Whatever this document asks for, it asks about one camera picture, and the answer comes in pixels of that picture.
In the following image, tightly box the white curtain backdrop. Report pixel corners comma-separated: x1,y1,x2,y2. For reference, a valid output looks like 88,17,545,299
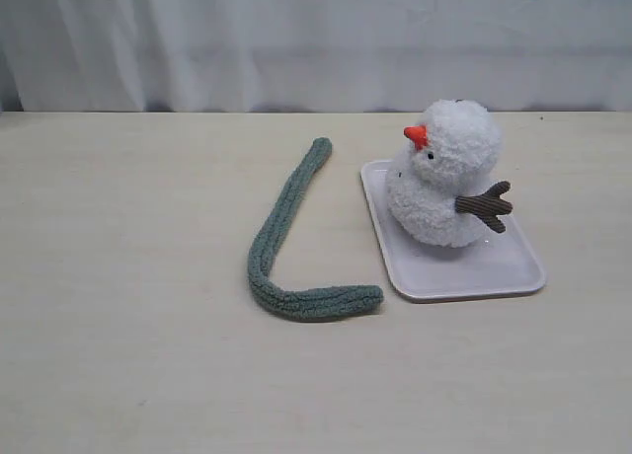
1,0,631,113

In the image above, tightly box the white rectangular plastic tray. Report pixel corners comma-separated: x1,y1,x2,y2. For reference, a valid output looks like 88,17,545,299
360,160,547,303

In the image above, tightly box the green knitted scarf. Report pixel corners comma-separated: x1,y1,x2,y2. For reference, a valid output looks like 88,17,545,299
246,137,384,323

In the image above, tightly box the white plush snowman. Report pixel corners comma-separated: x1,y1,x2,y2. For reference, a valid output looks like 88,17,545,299
385,99,513,248

